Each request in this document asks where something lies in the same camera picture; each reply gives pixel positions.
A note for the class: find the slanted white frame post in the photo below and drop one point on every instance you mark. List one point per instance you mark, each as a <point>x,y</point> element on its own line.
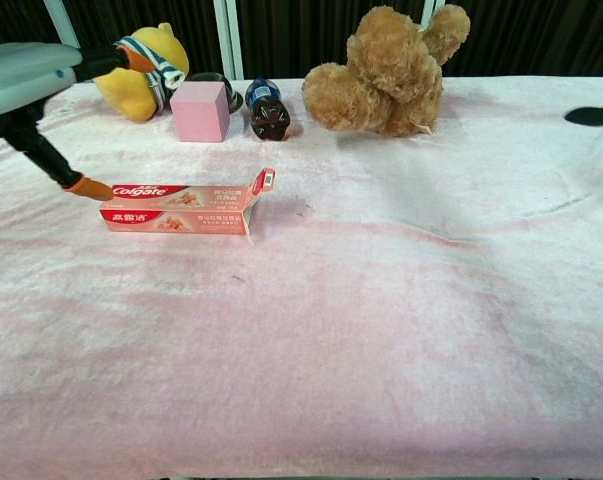
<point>61,20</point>

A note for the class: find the brown teddy bear plush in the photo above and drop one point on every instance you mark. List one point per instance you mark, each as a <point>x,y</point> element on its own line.
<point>386,75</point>

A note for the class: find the pink foam cube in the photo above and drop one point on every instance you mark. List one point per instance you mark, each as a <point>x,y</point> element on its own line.
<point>198,112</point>

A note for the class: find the cola plastic bottle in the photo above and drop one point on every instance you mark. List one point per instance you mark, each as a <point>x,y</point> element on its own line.
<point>268,115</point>

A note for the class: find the thin white frame post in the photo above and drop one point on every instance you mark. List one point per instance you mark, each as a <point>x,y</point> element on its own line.
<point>433,10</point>

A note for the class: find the grey black left robot hand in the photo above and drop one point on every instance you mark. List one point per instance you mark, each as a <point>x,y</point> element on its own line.
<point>21,75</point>

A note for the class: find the yellow duck plush toy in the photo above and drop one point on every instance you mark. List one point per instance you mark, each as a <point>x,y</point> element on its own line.
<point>131,90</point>

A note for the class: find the pink fluffy blanket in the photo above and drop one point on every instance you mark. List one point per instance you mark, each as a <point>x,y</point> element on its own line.
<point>331,325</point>

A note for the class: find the black curtain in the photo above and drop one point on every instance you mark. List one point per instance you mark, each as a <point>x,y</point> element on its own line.
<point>306,30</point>

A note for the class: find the pink Colgate toothpaste box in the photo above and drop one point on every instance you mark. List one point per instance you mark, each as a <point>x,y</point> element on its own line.
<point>181,215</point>

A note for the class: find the black round bowl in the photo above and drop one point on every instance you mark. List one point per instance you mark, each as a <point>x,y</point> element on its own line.
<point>211,76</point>

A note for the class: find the upright white frame post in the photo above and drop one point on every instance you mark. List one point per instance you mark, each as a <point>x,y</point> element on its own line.
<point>229,35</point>

